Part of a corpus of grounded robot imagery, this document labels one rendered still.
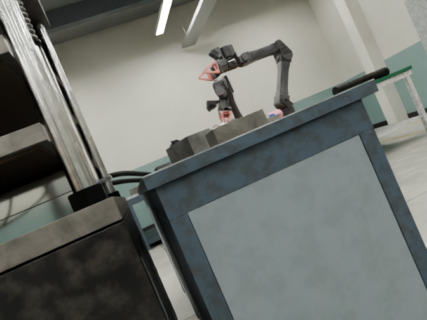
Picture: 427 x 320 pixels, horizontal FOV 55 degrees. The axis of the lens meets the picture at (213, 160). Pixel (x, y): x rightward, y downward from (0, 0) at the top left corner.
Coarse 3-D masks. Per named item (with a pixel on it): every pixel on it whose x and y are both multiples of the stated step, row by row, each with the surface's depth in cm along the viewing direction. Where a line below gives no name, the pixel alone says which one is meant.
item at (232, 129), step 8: (256, 112) 147; (240, 120) 145; (248, 120) 146; (256, 120) 146; (264, 120) 147; (216, 128) 143; (224, 128) 144; (232, 128) 144; (240, 128) 145; (248, 128) 146; (208, 136) 152; (216, 136) 143; (224, 136) 144; (232, 136) 144; (216, 144) 146
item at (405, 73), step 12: (372, 72) 526; (384, 72) 532; (396, 72) 515; (408, 72) 523; (348, 84) 502; (384, 84) 510; (408, 84) 527; (420, 108) 525; (408, 120) 536; (384, 132) 514
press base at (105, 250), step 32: (128, 224) 119; (64, 256) 96; (96, 256) 98; (128, 256) 99; (0, 288) 93; (32, 288) 94; (64, 288) 96; (96, 288) 97; (128, 288) 98; (160, 288) 145
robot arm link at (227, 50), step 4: (220, 48) 216; (224, 48) 215; (228, 48) 216; (232, 48) 218; (224, 52) 215; (228, 52) 215; (232, 52) 217; (224, 56) 216; (228, 56) 215; (236, 56) 217; (240, 56) 216; (244, 56) 216; (236, 60) 219; (240, 60) 216; (244, 60) 215
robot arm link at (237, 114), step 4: (228, 84) 268; (228, 92) 268; (232, 92) 269; (232, 96) 269; (232, 100) 271; (232, 104) 272; (232, 108) 273; (236, 108) 273; (236, 112) 274; (240, 112) 276; (236, 116) 274; (240, 116) 275
